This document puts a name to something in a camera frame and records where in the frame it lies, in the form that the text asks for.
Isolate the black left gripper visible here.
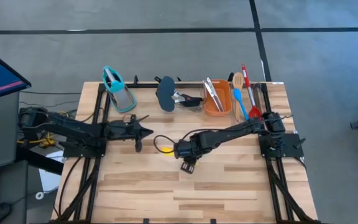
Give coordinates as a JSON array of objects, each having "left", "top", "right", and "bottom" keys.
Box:
[{"left": 105, "top": 114, "right": 155, "bottom": 153}]

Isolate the yellow silicone spatula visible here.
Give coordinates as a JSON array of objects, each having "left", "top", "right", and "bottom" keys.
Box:
[{"left": 160, "top": 146, "right": 199, "bottom": 166}]

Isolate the black aluminium table frame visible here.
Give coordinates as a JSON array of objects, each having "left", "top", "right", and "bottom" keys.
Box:
[{"left": 52, "top": 75, "right": 320, "bottom": 224}]

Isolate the red silicone spoon metal handle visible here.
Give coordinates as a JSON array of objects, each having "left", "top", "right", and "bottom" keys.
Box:
[{"left": 241, "top": 63, "right": 264, "bottom": 119}]

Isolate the orange plastic bin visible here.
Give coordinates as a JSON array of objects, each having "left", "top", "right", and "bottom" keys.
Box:
[{"left": 203, "top": 78, "right": 234, "bottom": 118}]

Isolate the steel box grater teal trim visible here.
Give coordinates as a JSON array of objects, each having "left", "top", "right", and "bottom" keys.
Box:
[{"left": 101, "top": 65, "right": 137, "bottom": 114}]

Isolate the dark grey round double turner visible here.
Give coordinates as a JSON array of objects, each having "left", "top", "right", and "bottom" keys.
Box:
[{"left": 155, "top": 75, "right": 204, "bottom": 113}]

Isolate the white paper sheet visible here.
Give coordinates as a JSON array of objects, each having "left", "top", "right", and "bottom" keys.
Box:
[{"left": 38, "top": 150, "right": 65, "bottom": 194}]

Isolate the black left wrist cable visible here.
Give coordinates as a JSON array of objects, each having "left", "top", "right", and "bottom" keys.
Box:
[{"left": 121, "top": 113, "right": 150, "bottom": 124}]

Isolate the wooden slotted spatula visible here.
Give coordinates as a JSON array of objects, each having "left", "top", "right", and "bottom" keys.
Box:
[{"left": 232, "top": 72, "right": 245, "bottom": 123}]

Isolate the yellow cable bundle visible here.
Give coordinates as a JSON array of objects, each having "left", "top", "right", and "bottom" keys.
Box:
[{"left": 16, "top": 111, "right": 71, "bottom": 149}]

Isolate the clear plastic bin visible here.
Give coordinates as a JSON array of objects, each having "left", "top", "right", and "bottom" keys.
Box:
[
  {"left": 231, "top": 81, "right": 267, "bottom": 124},
  {"left": 170, "top": 82, "right": 206, "bottom": 112}
]

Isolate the blue silicone spatula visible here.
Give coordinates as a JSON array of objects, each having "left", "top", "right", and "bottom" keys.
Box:
[{"left": 232, "top": 88, "right": 250, "bottom": 121}]

